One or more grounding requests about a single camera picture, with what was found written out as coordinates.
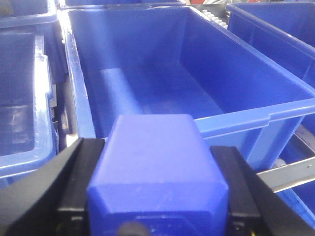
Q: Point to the white roller track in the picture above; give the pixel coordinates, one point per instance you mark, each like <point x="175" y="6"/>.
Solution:
<point x="215" y="18"/>

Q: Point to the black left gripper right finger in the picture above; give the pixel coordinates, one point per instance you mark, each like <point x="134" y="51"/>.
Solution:
<point x="253" y="208"/>

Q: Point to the blue rectangular plastic part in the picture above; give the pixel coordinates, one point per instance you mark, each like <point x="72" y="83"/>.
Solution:
<point x="158" y="171"/>

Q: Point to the blue bin at left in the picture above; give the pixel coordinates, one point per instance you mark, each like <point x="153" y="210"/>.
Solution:
<point x="27" y="134"/>

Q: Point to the open blue target bin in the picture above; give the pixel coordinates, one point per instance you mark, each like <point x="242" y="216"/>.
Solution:
<point x="173" y="60"/>

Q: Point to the steel front shelf rail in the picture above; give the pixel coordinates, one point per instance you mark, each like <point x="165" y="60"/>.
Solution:
<point x="288" y="176"/>

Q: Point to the blue bin at right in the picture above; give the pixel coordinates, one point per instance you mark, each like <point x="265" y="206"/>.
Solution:
<point x="283" y="31"/>

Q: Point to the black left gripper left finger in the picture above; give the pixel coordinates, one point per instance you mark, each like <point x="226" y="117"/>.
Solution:
<point x="52" y="200"/>

